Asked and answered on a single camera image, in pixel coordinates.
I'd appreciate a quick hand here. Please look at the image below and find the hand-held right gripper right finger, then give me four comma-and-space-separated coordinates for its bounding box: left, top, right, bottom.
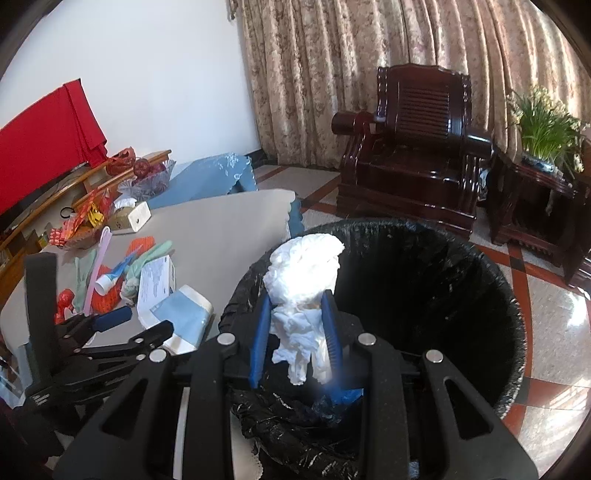
322, 290, 542, 480

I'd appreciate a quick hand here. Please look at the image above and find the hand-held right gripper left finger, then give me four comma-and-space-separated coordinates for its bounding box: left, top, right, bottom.
55, 292, 274, 480

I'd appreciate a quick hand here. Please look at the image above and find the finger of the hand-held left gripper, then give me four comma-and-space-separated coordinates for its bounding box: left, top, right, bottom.
74, 320, 175, 367
56, 306, 134, 342

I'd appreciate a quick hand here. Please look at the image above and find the orange foam fruit net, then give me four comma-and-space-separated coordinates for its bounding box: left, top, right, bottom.
124, 235, 160, 264
85, 264, 137, 315

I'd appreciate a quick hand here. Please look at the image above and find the toothpaste tube with white cap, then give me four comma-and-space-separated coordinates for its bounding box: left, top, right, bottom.
95, 257, 140, 296

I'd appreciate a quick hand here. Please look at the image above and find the white tissue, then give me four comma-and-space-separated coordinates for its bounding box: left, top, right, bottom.
268, 234, 346, 387

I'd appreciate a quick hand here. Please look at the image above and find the trash bin with black bag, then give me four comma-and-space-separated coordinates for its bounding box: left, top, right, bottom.
221, 219, 527, 480

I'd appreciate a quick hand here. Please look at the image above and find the small red plastic item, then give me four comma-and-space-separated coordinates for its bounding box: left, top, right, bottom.
54, 288, 78, 326

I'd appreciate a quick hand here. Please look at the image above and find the white and blue packet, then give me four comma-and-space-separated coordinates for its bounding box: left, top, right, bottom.
139, 284, 216, 357

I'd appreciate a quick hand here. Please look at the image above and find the white printed paper box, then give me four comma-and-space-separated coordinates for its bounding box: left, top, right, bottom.
136, 256, 177, 320

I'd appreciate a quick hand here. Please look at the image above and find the pink plastic stick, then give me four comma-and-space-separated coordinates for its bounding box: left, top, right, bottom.
84, 226, 112, 315

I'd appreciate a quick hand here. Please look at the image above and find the tissue box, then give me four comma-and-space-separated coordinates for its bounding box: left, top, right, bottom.
108, 200, 153, 234

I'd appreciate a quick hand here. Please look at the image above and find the snack tray with red packets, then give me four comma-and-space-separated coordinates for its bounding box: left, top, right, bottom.
48, 188, 117, 251

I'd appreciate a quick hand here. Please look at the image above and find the beige tablecloth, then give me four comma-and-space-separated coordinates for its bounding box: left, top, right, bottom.
0, 188, 305, 361

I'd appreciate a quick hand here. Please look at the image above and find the glass fruit bowl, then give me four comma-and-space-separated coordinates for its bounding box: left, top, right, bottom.
117, 159, 177, 202

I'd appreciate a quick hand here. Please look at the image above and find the red ornament packet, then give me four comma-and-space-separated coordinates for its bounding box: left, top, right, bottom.
105, 146, 137, 176

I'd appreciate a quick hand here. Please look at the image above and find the blue embroidered cloth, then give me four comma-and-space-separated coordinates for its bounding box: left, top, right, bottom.
147, 154, 258, 211

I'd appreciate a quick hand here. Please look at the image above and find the red cloth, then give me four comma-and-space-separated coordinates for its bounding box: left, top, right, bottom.
0, 79, 110, 216

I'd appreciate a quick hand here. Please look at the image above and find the dark wooden armchair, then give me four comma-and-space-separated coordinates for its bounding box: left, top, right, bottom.
331, 64, 493, 239

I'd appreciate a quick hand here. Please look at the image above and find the dark wooden side table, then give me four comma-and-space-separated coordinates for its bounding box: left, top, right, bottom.
486, 137, 591, 291

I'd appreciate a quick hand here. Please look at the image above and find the floral beige curtain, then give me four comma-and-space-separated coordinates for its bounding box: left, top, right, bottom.
229, 0, 591, 172

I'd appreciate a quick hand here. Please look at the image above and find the potted flowering plant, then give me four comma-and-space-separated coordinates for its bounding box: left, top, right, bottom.
505, 85, 591, 174

